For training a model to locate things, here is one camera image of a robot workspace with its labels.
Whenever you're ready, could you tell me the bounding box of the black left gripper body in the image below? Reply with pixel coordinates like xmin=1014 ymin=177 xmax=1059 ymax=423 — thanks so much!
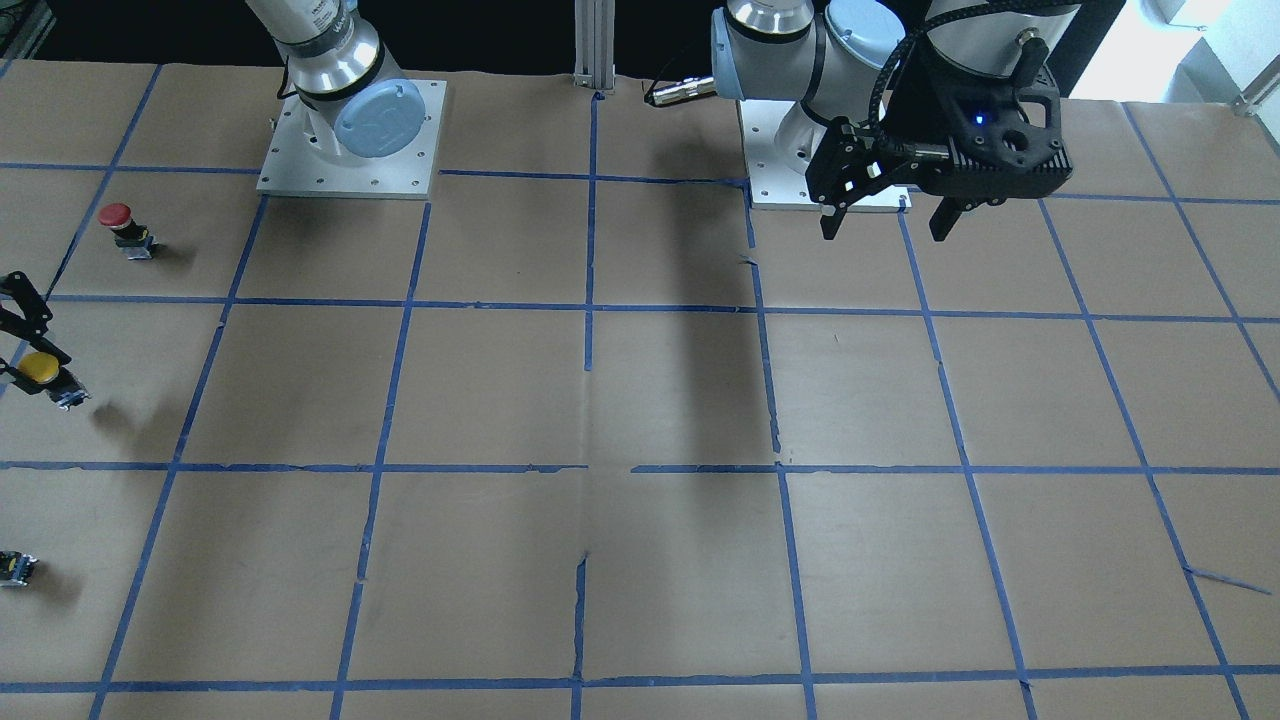
xmin=824 ymin=118 xmax=1001 ymax=206

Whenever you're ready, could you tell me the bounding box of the yellow push button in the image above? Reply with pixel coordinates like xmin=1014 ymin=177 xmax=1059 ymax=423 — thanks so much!
xmin=13 ymin=352 xmax=92 ymax=411

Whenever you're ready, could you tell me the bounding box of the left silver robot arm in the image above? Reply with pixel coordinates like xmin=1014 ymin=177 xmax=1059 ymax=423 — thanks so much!
xmin=710 ymin=1 xmax=1080 ymax=241

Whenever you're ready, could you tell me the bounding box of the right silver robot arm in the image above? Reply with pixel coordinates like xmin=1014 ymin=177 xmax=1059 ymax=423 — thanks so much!
xmin=3 ymin=1 xmax=445 ymax=410

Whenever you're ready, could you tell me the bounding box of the red push button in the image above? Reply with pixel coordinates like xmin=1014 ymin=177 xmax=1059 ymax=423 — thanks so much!
xmin=96 ymin=202 xmax=157 ymax=261

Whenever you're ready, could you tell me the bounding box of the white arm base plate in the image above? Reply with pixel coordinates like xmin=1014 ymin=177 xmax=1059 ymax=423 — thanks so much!
xmin=737 ymin=99 xmax=913 ymax=215

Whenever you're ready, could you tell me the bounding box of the aluminium frame post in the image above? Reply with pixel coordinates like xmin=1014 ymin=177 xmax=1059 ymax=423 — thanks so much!
xmin=572 ymin=0 xmax=616 ymax=95

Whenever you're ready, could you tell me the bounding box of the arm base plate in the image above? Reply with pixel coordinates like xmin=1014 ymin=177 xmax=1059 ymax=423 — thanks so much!
xmin=256 ymin=79 xmax=447 ymax=200

